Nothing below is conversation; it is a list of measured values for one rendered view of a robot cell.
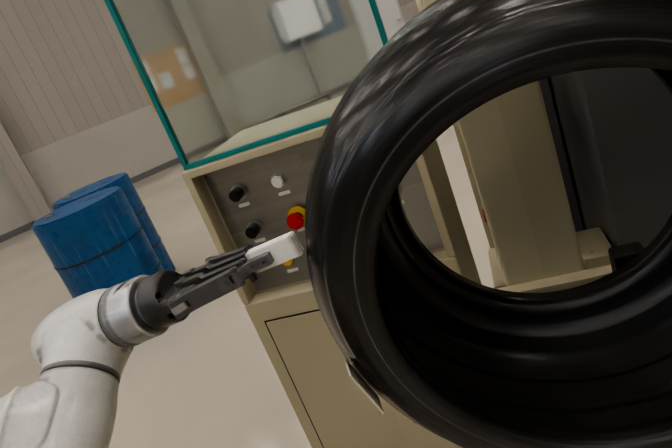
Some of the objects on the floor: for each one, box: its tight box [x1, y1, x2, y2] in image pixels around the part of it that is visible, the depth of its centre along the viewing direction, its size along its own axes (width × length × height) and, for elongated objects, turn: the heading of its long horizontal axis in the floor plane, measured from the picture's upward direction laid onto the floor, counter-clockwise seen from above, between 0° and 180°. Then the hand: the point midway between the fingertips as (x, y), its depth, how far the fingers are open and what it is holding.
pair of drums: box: [32, 173, 176, 299], centre depth 415 cm, size 81×132×97 cm, turn 79°
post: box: [405, 0, 585, 286], centre depth 87 cm, size 13×13×250 cm
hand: (274, 252), depth 67 cm, fingers closed
